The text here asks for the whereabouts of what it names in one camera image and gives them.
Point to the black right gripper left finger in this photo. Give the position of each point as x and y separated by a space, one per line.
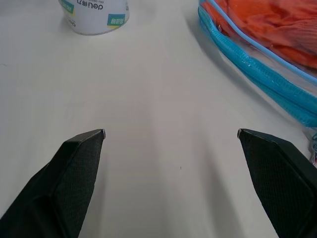
62 188

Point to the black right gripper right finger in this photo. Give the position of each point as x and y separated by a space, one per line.
277 183

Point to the clear blue-trimmed zipper bag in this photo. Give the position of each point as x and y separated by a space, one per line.
260 67

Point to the orange cloth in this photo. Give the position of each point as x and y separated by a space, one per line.
277 27

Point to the white deli labelled canister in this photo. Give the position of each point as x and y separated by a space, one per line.
95 15

